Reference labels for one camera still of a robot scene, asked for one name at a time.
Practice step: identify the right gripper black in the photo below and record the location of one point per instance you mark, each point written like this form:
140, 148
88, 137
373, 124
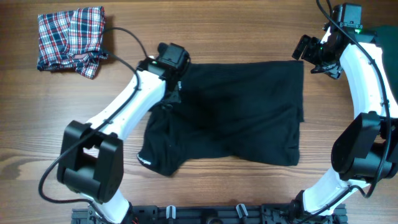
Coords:
311, 43

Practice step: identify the black garment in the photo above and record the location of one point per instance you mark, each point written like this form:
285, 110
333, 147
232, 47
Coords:
249, 110

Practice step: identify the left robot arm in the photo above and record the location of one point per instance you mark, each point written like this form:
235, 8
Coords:
92, 152

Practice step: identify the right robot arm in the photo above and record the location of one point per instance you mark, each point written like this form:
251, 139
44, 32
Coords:
366, 151

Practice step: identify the dark green folded garment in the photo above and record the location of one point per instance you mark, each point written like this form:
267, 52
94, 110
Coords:
387, 39

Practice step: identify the plaid folded cloth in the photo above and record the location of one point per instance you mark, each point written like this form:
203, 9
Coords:
72, 40

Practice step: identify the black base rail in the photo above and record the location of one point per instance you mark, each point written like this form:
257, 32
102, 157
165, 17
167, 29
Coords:
265, 213

